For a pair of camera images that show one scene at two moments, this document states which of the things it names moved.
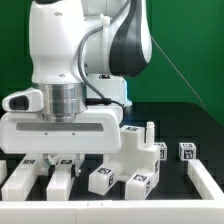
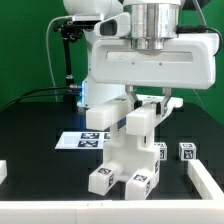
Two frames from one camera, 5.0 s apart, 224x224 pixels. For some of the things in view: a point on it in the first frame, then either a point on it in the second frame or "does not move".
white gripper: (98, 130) → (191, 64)
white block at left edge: (3, 170) does not move
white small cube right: (187, 151) does not move
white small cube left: (163, 150) does not move
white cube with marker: (101, 180) does not move
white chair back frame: (20, 180) → (138, 121)
